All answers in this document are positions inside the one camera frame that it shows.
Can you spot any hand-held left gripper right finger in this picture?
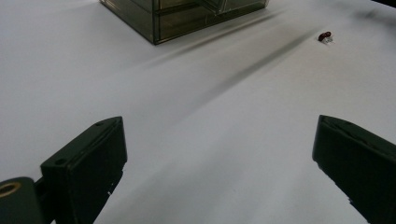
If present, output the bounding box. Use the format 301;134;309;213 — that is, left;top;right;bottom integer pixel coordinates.
312;114;396;224

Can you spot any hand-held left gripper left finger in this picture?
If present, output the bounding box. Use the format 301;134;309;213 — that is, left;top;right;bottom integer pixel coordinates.
39;116;128;224

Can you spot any transparent smoky drawer box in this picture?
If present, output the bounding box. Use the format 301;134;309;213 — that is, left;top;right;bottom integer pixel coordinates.
99;0;271;46

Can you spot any small red and white clip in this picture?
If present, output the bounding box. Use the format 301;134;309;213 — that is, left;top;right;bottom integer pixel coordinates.
318;31;334;45

